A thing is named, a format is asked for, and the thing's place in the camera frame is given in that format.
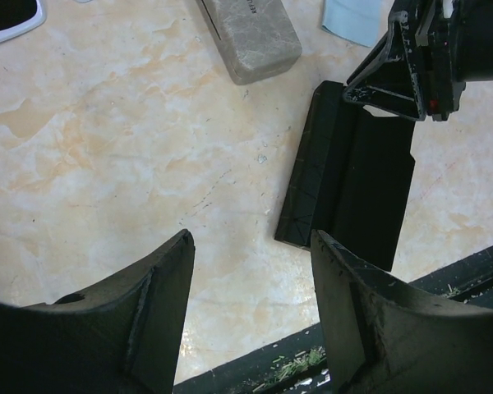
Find white sunglasses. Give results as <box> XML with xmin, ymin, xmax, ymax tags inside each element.
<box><xmin>0</xmin><ymin>0</ymin><xmax>47</xmax><ymax>43</ymax></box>

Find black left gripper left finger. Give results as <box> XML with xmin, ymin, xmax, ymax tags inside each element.
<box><xmin>0</xmin><ymin>230</ymin><xmax>195</xmax><ymax>393</ymax></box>

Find light blue lens cloth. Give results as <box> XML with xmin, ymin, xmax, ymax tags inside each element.
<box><xmin>321</xmin><ymin>0</ymin><xmax>382</xmax><ymax>48</ymax></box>

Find black glasses case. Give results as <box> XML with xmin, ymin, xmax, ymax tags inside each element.
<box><xmin>274</xmin><ymin>80</ymin><xmax>415</xmax><ymax>271</ymax></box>

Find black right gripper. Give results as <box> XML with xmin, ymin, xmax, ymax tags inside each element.
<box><xmin>343</xmin><ymin>1</ymin><xmax>493</xmax><ymax>121</ymax></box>

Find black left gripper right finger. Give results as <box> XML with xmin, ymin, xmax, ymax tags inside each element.
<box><xmin>311</xmin><ymin>231</ymin><xmax>493</xmax><ymax>393</ymax></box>

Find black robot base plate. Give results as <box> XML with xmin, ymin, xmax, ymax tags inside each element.
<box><xmin>174</xmin><ymin>240</ymin><xmax>493</xmax><ymax>394</ymax></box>

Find grey glasses case green lining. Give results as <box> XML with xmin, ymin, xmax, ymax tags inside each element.
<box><xmin>197</xmin><ymin>0</ymin><xmax>302</xmax><ymax>85</ymax></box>

